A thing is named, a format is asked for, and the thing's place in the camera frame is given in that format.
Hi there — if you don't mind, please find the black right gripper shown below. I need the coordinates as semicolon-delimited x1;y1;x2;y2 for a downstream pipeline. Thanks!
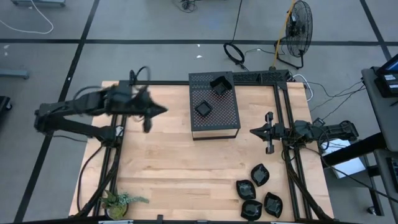
250;111;286;156

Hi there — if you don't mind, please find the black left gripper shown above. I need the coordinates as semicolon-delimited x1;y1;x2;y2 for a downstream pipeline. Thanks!
124;86;169;133

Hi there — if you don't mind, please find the black square mini plate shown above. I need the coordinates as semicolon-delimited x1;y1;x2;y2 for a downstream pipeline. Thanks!
213;82;230;96
210;75;233;90
194;100;214;118

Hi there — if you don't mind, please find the black perforated metal shelf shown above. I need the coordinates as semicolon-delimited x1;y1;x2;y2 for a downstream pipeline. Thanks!
188;71;242;141

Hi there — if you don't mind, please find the white paper sheet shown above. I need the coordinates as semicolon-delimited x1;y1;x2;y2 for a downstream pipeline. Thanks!
319;138;368;179

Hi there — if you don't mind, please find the black desk beam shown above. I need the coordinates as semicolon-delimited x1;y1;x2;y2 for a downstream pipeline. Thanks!
322;132;389;167

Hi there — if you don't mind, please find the potted green plant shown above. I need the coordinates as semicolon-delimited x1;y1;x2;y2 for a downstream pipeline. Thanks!
99;189;150;220

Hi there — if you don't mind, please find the black floor fan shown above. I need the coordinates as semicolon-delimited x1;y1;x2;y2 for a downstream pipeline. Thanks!
274;0;314;70

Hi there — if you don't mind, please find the gray desk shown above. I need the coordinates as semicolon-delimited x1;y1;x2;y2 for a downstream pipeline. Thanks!
374;148;398;205
361;54;398;153

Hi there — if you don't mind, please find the black laptop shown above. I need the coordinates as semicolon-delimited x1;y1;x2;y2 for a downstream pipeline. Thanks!
374;54;398;98

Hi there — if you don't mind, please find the gray cart base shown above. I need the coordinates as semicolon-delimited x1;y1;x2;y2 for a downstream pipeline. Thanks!
0;68;30;80

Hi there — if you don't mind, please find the black perforated mounting bracket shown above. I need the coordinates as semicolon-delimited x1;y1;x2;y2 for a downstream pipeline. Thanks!
232;69;290;85

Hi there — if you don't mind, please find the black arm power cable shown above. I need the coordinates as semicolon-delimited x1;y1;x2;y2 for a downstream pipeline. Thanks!
306;145;398;205
75;143;105;214

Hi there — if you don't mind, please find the yellow hanging power cord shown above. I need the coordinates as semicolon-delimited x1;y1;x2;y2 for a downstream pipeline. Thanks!
271;0;297;70

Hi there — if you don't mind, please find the black hanging cable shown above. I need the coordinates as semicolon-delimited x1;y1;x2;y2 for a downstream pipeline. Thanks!
223;0;250;72

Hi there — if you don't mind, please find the black cable bundle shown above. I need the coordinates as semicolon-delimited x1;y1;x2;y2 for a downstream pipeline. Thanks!
177;0;197;13

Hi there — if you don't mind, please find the white floor cable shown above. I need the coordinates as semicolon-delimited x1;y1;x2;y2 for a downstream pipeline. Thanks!
0;0;55;35

